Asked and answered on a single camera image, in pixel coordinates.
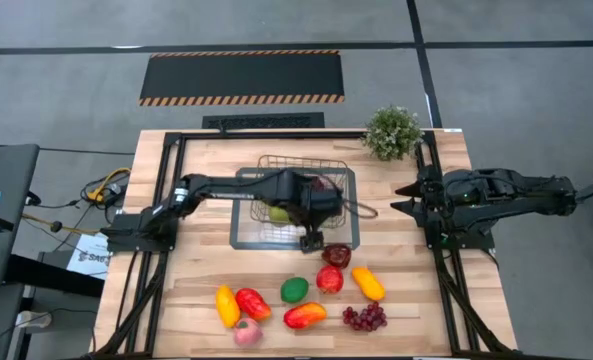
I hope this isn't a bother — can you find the bright red apple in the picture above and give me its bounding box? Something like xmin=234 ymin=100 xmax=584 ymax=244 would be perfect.
xmin=316 ymin=265 xmax=345 ymax=295

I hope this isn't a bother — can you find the red and yellow mango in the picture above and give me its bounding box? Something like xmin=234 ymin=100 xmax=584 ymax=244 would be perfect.
xmin=234 ymin=287 xmax=273 ymax=322

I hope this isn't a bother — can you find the wire produce basket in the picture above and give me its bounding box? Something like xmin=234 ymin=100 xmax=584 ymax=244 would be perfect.
xmin=249 ymin=154 xmax=350 ymax=231

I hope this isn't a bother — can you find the grey dark-bordered baking mat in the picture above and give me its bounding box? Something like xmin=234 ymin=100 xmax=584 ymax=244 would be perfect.
xmin=229 ymin=167 xmax=361 ymax=251

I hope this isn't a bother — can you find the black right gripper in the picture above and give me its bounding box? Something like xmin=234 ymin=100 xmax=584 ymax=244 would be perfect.
xmin=389 ymin=169 xmax=462 ymax=229

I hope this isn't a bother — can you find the white power strip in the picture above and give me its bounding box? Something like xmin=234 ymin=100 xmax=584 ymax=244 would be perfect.
xmin=15 ymin=310 xmax=53 ymax=330

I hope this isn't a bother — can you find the dark red apple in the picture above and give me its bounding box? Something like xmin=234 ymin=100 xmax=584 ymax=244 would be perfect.
xmin=321 ymin=243 xmax=353 ymax=269

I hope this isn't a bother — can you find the white printed paper sheet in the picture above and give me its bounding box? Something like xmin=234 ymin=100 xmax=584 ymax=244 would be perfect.
xmin=65 ymin=232 xmax=111 ymax=281

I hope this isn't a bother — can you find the dark green mango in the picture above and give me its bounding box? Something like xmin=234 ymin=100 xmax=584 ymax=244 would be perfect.
xmin=280 ymin=276 xmax=310 ymax=305

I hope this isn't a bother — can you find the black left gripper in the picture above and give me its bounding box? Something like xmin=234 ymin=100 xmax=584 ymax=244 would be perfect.
xmin=275 ymin=168 xmax=346 ymax=254

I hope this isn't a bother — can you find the black aluminium table frame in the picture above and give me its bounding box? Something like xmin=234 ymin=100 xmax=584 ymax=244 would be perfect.
xmin=83 ymin=129 xmax=522 ymax=360

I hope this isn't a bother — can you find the orange-yellow mango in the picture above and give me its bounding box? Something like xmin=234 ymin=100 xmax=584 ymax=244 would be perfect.
xmin=351 ymin=266 xmax=387 ymax=302

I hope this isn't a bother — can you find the black hazard-striped floor mat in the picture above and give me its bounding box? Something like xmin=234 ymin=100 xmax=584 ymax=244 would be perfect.
xmin=138 ymin=48 xmax=346 ymax=107

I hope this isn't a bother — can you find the red mango with orange end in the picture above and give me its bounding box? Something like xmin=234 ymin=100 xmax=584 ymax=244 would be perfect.
xmin=282 ymin=301 xmax=328 ymax=331

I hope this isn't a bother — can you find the small potted green plant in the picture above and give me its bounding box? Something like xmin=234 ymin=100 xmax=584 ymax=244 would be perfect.
xmin=361 ymin=104 xmax=424 ymax=162

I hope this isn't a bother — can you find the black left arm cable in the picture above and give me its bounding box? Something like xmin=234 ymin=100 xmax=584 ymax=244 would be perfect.
xmin=343 ymin=198 xmax=379 ymax=220

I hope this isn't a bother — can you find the purple grape bunch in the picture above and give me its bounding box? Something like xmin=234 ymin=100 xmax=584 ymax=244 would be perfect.
xmin=342 ymin=301 xmax=389 ymax=333

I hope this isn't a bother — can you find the yellow cable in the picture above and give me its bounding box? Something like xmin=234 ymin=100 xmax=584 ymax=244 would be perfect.
xmin=86 ymin=167 xmax=132 ymax=204

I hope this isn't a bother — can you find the light green apple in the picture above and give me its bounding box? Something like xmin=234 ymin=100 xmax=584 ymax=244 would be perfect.
xmin=268 ymin=205 xmax=292 ymax=225

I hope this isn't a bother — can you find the pink peach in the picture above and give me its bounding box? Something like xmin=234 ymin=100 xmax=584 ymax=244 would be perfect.
xmin=233 ymin=317 xmax=264 ymax=349

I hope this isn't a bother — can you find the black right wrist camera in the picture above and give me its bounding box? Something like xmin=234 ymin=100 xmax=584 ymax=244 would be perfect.
xmin=418 ymin=164 xmax=446 ymax=187

